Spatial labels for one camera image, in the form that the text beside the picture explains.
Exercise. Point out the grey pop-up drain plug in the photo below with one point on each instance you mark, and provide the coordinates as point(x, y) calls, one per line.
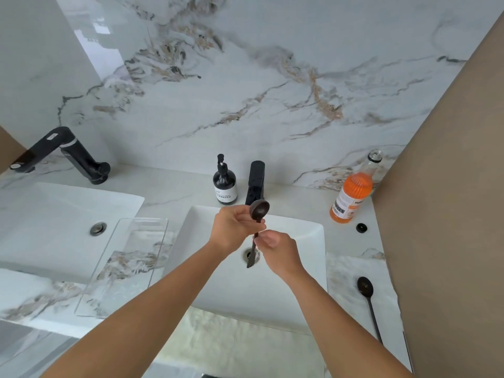
point(98, 228)

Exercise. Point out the black bottle cap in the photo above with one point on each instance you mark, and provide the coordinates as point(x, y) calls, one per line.
point(362, 228)

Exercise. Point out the white wide sink basin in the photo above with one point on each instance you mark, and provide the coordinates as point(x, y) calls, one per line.
point(51, 224)

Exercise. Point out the person's right hand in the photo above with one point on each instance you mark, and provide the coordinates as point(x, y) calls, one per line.
point(283, 253)

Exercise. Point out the white square sink basin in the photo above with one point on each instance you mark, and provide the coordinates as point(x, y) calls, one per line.
point(220, 287)

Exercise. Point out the metal sink drain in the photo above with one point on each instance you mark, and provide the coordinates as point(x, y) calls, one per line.
point(248, 255)

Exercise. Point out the dark soap pump bottle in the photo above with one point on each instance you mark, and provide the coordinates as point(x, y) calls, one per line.
point(225, 184)

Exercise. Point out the person's right fingers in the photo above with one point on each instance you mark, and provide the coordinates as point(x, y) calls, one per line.
point(267, 239)

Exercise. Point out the black angled basin faucet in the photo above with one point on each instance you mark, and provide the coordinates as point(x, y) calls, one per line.
point(74, 151)

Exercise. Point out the clear glass tray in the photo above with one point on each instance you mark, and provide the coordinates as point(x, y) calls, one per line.
point(126, 263)

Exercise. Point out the black straight basin faucet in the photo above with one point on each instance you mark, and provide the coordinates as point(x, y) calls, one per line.
point(255, 181)

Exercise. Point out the person's left hand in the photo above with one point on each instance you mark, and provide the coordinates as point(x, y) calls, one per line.
point(230, 228)

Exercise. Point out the person's right forearm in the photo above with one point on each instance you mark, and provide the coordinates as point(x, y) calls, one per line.
point(338, 326)

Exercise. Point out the person's left fingers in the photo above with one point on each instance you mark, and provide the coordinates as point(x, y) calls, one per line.
point(252, 229)

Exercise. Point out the orange drink glass bottle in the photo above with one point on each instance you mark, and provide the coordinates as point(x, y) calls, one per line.
point(354, 192)

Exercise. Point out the person's left forearm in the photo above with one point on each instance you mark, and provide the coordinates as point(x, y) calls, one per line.
point(145, 310)

